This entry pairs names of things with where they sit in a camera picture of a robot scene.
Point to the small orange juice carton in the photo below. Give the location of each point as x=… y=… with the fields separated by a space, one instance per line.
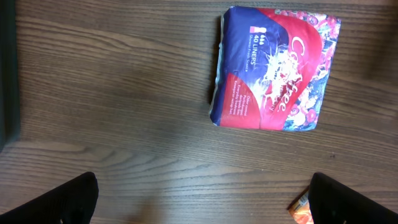
x=299 y=209

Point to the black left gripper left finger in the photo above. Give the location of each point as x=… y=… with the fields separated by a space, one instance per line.
x=73 y=202

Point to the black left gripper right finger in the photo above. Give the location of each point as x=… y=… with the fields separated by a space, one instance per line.
x=331 y=202

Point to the grey plastic basket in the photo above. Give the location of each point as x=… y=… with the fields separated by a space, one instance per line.
x=10 y=97

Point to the red purple pouch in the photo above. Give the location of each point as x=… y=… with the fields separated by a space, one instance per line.
x=273 y=67

